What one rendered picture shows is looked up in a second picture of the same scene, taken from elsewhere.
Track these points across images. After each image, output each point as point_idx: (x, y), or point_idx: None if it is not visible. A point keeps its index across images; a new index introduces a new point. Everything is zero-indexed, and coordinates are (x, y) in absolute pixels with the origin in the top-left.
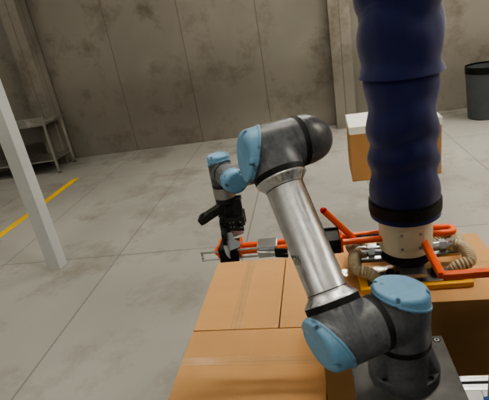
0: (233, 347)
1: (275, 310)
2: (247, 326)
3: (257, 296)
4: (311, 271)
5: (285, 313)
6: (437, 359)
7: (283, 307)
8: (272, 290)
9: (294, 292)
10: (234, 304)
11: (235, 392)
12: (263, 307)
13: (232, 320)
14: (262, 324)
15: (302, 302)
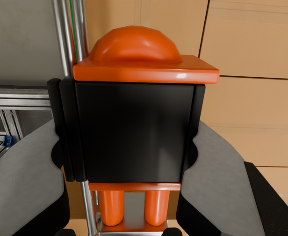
0: (169, 11)
1: (232, 69)
2: (209, 28)
3: (276, 40)
4: None
5: (220, 82)
6: None
7: (234, 80)
8: (279, 64)
9: (261, 94)
10: (271, 0)
11: (88, 23)
12: (245, 51)
13: (231, 0)
14: (208, 52)
15: (235, 104)
